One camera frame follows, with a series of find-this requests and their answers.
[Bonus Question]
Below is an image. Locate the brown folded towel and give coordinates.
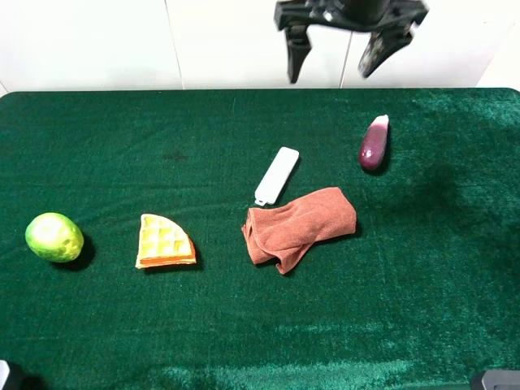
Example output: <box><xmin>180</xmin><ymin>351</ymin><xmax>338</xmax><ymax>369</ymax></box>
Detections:
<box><xmin>241</xmin><ymin>187</ymin><xmax>357</xmax><ymax>275</ymax></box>

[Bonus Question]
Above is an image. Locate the purple eggplant toy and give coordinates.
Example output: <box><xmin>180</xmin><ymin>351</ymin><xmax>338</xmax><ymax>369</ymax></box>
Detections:
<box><xmin>358</xmin><ymin>115</ymin><xmax>389</xmax><ymax>171</ymax></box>

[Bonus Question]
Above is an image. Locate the yellow waffle wedge toy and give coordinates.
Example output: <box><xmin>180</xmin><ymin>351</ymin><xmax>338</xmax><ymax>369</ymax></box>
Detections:
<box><xmin>135</xmin><ymin>214</ymin><xmax>197</xmax><ymax>269</ymax></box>

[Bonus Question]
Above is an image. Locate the green round fruit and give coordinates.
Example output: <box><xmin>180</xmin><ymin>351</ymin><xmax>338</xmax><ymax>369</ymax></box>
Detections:
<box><xmin>24</xmin><ymin>212</ymin><xmax>85</xmax><ymax>263</ymax></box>

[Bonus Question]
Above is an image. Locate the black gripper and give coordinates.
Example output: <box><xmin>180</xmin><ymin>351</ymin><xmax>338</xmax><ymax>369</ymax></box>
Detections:
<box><xmin>274</xmin><ymin>0</ymin><xmax>429</xmax><ymax>85</ymax></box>

